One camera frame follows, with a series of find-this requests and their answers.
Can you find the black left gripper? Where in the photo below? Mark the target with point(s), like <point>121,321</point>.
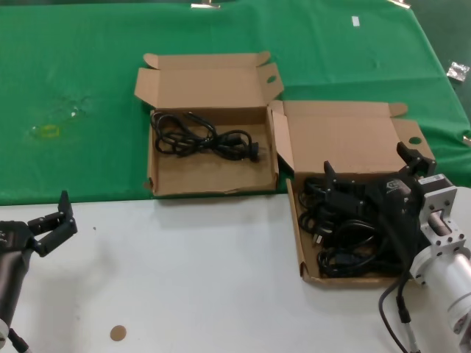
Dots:
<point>13,237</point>

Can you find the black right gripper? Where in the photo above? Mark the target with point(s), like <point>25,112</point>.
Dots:
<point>399,206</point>

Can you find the cardboard box with intact walls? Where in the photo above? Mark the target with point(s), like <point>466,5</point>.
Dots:
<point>342,136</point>

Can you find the metal cloth clip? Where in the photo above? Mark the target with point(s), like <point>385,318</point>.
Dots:
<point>401,3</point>
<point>467,140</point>

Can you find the round cardboard disc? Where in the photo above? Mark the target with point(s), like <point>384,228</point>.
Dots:
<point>118,333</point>

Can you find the small plastic bag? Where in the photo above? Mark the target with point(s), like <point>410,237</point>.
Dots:
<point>458,70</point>

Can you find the white tape piece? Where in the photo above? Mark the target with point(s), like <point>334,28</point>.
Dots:
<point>355,21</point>

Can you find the green table cloth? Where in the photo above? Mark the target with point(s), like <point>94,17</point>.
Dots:
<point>73,55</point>

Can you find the cardboard box with torn wall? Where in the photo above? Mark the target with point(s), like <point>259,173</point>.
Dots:
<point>209,176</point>

